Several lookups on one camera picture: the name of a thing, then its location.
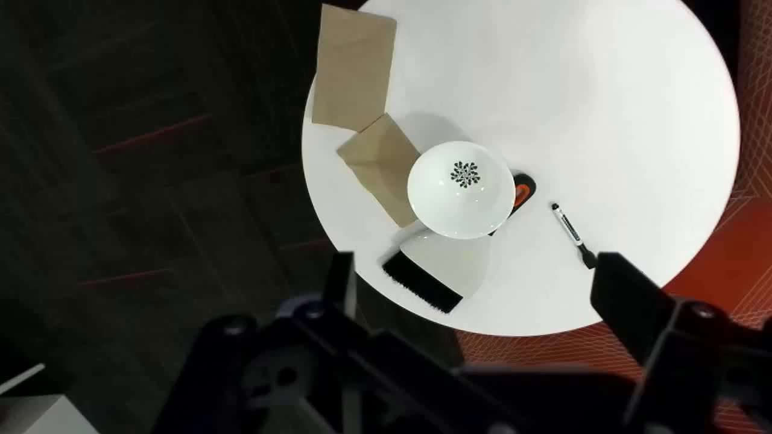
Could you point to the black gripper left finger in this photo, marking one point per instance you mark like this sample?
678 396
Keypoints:
341 279

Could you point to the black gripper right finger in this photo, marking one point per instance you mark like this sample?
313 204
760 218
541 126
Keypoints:
631 304

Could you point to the white bowl with dark motif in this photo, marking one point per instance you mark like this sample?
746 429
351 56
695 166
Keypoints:
459 205

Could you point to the black marker pen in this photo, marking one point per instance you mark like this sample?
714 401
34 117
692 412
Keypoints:
570 231

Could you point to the orange red sofa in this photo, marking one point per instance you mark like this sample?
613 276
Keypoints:
724 265

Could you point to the brown paper napkin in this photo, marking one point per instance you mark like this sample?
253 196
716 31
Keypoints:
383 164
353 67

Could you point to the white box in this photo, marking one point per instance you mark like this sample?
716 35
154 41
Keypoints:
37 411

